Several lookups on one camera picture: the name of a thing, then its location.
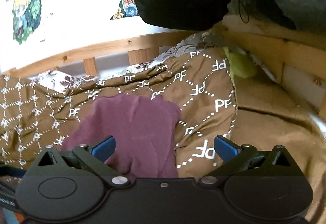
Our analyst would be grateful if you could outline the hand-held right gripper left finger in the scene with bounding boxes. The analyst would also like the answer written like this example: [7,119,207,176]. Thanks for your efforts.
[32,135,128,187]

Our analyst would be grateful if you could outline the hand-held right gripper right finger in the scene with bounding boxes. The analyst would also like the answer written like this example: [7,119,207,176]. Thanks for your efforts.
[199,135,298,187]

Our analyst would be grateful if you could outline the maroon garment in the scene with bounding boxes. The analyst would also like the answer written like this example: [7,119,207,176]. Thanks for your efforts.
[61,93,182,181]

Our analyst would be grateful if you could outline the plain brown bed sheet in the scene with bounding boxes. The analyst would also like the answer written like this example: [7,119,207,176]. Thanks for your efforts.
[230,78,326,224]

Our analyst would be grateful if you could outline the brown printed blanket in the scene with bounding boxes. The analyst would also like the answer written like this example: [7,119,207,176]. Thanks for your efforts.
[0,48,239,182]

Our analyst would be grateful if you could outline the green cloth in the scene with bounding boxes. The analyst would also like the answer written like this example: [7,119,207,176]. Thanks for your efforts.
[222,46,258,79]

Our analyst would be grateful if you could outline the wooden bed frame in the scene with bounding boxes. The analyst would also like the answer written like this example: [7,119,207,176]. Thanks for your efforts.
[0,20,326,119]

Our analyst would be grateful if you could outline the green figure wall poster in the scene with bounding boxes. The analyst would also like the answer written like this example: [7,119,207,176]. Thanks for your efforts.
[12,0,47,44]

